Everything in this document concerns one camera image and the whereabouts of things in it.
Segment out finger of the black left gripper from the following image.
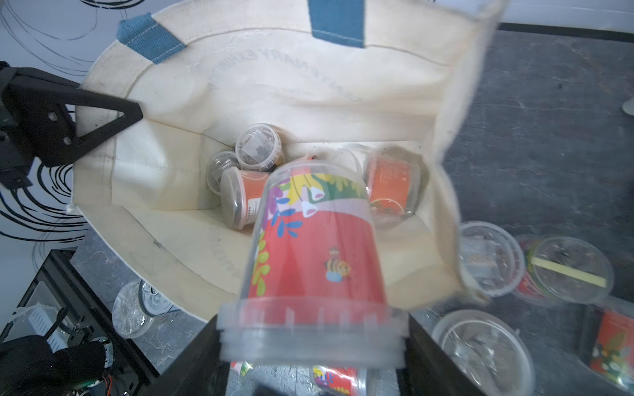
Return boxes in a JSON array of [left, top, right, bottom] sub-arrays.
[[10, 67, 143, 167]]

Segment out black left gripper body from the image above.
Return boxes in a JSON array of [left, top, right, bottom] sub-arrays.
[[1, 61, 34, 190]]

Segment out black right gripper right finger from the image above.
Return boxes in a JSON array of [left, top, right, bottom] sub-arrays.
[[396, 316, 485, 396]]

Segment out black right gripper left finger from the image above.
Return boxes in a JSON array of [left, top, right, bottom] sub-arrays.
[[140, 316, 229, 396]]

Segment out green label seed jar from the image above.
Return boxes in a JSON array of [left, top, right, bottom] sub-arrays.
[[432, 310, 536, 395]]

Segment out red floral label jar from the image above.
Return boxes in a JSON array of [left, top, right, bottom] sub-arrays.
[[311, 366, 368, 396]]

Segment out clear jar red band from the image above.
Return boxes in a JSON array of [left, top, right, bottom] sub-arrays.
[[458, 221, 526, 297]]

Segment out red yellow label jar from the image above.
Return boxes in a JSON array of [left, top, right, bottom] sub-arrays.
[[216, 160, 409, 369]]

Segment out clear jar tan seeds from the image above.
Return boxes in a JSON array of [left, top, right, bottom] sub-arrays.
[[513, 235, 614, 307]]

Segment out orange barcode label jar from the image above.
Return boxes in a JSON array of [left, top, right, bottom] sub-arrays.
[[221, 168, 270, 230]]

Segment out orange label seed jar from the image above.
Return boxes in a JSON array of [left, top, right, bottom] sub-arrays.
[[578, 295, 633, 395]]

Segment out cream canvas tote bag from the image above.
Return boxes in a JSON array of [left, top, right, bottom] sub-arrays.
[[70, 1, 508, 320]]

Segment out red label jar in bag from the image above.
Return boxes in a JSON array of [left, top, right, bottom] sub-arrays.
[[363, 147, 429, 233]]

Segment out clear plastic cup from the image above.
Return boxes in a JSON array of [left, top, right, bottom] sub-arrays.
[[112, 280, 180, 339]]

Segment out clear empty-looking jar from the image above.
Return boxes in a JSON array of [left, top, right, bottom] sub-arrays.
[[206, 151, 241, 195]]

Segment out clear jar brown seeds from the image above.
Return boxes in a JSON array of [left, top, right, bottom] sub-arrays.
[[234, 123, 285, 172]]

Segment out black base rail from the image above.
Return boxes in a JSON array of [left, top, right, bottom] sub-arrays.
[[1, 250, 159, 395]]

